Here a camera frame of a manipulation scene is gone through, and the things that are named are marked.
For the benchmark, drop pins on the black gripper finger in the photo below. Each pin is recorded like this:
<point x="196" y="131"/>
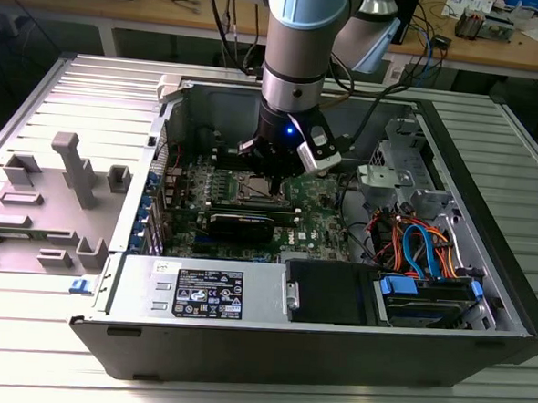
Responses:
<point x="279" y="186"/>
<point x="249" y="150"/>

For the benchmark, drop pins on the silver CPU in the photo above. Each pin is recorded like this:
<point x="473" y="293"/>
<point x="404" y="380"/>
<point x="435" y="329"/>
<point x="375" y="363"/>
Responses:
<point x="257" y="188"/>

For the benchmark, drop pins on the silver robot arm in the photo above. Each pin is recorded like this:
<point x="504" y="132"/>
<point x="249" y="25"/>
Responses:
<point x="296" y="52"/>

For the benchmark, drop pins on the blue slot retainer clips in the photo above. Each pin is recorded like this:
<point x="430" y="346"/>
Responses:
<point x="144" y="203"/>

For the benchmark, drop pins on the black drive bay cover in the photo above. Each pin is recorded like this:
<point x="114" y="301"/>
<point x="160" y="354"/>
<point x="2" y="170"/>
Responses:
<point x="332" y="292"/>

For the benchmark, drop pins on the black RAM stick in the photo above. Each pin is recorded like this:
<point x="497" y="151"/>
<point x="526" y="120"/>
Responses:
<point x="250" y="206"/>

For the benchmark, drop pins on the green motherboard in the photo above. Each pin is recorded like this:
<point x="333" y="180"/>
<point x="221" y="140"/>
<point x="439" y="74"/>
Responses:
<point x="315" y="222"/>

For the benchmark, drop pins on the black graphics card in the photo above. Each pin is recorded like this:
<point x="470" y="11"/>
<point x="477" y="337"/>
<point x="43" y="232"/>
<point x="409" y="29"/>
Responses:
<point x="240" y="229"/>

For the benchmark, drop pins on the grey case latch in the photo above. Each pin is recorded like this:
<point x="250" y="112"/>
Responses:
<point x="168" y="88"/>

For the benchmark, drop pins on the silver drive latch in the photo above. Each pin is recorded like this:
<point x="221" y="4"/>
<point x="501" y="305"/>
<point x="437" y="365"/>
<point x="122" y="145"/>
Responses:
<point x="291" y="295"/>

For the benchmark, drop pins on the silver metal drive cage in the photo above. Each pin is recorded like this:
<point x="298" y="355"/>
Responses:
<point x="405" y="178"/>

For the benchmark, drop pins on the black power supply label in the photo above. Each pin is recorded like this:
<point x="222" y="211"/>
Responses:
<point x="208" y="294"/>

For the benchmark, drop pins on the white code label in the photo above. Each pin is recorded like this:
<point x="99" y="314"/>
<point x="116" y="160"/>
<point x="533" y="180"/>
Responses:
<point x="394" y="73"/>

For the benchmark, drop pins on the white sticker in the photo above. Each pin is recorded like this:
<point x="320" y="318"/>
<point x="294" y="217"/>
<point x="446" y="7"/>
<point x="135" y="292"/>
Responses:
<point x="166" y="267"/>

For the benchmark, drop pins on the hard disk in blue carrier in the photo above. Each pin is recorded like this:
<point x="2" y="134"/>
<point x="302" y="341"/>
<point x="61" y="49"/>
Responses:
<point x="398" y="284"/>

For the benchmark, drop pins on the black PC case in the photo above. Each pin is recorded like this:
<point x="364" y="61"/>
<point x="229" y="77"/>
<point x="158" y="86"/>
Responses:
<point x="241" y="355"/>

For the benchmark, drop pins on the small black tower box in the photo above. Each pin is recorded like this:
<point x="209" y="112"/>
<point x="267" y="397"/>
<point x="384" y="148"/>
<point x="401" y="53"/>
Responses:
<point x="408" y="18"/>

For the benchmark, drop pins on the silver power supply unit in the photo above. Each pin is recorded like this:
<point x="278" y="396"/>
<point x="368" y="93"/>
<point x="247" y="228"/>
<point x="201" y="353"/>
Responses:
<point x="135" y="294"/>

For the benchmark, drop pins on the wooden desk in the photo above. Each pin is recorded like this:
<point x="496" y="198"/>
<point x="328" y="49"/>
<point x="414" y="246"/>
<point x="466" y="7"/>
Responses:
<point x="125" y="12"/>

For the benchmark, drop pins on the small black adapter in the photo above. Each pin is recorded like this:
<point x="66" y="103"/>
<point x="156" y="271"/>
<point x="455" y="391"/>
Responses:
<point x="441" y="42"/>

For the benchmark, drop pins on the blue plastic clip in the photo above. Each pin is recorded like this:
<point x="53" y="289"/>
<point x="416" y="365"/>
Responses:
<point x="81" y="287"/>

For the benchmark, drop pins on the metal transformer block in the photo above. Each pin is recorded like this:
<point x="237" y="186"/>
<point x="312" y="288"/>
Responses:
<point x="471" y="24"/>

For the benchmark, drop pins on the grey parts rack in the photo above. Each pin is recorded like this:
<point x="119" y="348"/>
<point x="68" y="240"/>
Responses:
<point x="42" y="242"/>

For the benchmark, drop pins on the white printed papers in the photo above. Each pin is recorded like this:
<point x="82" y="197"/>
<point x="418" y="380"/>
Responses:
<point x="464" y="4"/>

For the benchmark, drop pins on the green circuit device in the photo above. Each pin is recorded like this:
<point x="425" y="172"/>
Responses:
<point x="499" y="28"/>

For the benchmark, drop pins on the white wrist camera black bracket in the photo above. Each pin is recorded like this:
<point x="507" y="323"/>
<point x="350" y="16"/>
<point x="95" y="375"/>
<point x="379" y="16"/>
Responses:
<point x="319" y="161"/>

